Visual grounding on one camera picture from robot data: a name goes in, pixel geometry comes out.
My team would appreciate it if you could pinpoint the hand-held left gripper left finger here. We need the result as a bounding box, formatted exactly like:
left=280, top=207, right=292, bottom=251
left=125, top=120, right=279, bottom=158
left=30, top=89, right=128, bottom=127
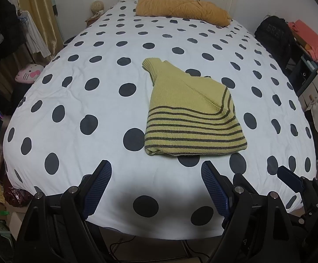
left=14, top=159, right=112, bottom=263

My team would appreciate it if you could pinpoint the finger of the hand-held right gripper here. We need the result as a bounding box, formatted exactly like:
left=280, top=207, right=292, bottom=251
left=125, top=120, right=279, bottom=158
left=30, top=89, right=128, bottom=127
left=277, top=166, right=318, bottom=198

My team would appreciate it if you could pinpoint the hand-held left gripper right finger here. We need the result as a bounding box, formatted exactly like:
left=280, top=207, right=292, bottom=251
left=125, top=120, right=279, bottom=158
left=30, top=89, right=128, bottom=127
left=201, top=161, right=307, bottom=263

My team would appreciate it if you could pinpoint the yellow striped knit sweater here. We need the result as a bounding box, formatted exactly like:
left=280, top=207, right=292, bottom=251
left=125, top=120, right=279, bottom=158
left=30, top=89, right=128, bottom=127
left=142, top=57, right=247, bottom=158

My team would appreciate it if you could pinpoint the storage shelf with drawers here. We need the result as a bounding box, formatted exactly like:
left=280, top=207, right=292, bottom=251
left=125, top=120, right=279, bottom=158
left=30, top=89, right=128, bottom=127
left=296, top=52, right=318, bottom=110

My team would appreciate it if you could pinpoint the dark red plastic bag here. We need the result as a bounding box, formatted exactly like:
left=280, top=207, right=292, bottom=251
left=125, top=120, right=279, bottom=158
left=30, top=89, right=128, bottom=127
left=4, top=186, right=35, bottom=207

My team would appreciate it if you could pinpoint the cardboard box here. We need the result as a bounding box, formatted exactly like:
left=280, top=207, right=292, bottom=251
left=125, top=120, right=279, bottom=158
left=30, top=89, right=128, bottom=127
left=0, top=200, right=23, bottom=239

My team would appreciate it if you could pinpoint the coral cloth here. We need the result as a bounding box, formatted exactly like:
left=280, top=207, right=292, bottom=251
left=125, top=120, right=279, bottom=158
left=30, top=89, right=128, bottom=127
left=289, top=20, right=318, bottom=61

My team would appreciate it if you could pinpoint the white polka dot bedspread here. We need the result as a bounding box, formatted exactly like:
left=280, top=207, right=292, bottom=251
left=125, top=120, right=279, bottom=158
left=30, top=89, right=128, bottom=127
left=3, top=0, right=317, bottom=240

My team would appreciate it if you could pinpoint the black backpack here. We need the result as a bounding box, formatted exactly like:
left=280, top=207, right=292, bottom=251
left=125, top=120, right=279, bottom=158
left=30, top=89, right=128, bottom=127
left=255, top=16, right=296, bottom=63

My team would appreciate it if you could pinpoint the pink cat plush toy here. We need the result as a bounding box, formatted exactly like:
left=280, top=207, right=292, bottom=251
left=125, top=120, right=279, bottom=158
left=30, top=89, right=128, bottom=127
left=14, top=64, right=44, bottom=83

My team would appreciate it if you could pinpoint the white hanging shirt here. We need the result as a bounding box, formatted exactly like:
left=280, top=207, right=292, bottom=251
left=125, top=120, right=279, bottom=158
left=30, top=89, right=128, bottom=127
left=19, top=11, right=51, bottom=58

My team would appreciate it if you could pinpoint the woven ball lamp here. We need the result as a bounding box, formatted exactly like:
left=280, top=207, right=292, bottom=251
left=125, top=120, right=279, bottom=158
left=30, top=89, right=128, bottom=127
left=90, top=1, right=105, bottom=14

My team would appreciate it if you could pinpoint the black hanging jacket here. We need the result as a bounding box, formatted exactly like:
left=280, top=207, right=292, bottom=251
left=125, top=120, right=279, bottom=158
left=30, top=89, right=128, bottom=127
left=0, top=0, right=25, bottom=63

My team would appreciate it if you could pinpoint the orange quilted pillow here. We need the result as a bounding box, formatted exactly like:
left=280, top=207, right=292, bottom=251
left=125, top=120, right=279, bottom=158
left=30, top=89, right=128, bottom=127
left=135, top=0, right=232, bottom=28

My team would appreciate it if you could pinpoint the yellow curtain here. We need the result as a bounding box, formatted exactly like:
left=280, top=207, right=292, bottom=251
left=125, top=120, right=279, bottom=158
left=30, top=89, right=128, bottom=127
left=18, top=0, right=64, bottom=50

